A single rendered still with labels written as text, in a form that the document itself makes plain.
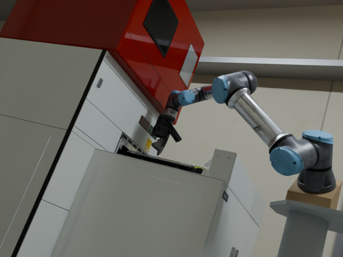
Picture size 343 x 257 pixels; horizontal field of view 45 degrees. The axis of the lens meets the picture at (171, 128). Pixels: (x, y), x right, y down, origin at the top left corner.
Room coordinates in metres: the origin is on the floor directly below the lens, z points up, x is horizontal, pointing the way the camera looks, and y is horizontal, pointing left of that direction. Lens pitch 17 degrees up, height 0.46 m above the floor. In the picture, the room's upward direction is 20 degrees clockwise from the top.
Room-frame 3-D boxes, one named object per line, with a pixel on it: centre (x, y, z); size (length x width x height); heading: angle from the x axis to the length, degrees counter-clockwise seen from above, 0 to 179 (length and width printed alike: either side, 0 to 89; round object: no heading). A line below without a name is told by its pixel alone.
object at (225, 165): (1.90, -0.37, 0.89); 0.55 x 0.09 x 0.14; 154
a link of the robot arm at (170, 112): (2.08, 0.03, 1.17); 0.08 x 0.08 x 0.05
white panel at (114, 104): (2.05, 0.21, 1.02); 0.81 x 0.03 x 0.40; 154
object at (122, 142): (2.20, 0.12, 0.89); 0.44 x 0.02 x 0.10; 154
